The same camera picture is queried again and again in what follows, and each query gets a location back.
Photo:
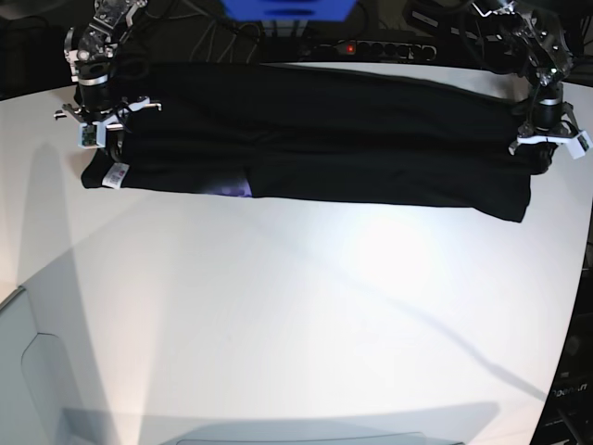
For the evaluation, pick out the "black box with OpenArm label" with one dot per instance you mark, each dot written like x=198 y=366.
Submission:
x=567 y=414

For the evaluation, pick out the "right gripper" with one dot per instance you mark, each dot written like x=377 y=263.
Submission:
x=114 y=116

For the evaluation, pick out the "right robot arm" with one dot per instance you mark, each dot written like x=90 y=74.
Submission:
x=92 y=56

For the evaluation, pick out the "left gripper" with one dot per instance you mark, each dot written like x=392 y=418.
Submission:
x=549 y=124

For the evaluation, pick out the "blue box overhead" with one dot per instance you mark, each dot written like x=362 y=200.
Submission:
x=320 y=10

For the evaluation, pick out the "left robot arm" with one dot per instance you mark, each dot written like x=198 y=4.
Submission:
x=534 y=33

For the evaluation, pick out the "black T-shirt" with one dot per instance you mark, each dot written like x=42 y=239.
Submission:
x=321 y=135

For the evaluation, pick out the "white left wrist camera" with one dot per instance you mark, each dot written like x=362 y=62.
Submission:
x=579 y=145

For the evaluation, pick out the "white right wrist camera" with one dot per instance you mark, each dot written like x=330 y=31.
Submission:
x=92 y=135

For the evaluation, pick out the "white power strip red switch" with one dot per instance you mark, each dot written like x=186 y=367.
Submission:
x=378 y=51

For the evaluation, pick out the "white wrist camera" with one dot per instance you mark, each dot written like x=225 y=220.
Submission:
x=579 y=145
x=92 y=135

